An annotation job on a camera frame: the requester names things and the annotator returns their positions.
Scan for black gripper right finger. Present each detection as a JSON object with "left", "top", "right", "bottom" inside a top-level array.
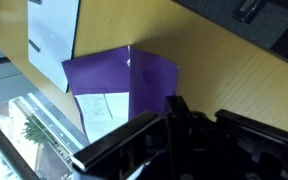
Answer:
[{"left": 215, "top": 110, "right": 288, "bottom": 180}]

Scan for white paper sheets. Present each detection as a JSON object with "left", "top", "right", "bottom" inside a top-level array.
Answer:
[{"left": 75, "top": 92, "right": 129, "bottom": 143}]

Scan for grey window handrail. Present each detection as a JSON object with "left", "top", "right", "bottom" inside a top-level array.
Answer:
[{"left": 0, "top": 129, "right": 40, "bottom": 180}]

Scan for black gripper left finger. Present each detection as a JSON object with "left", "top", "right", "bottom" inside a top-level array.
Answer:
[{"left": 72, "top": 112, "right": 159, "bottom": 180}]

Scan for white flat board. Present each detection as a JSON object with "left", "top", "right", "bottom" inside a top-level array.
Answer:
[{"left": 27, "top": 0, "right": 80, "bottom": 93}]

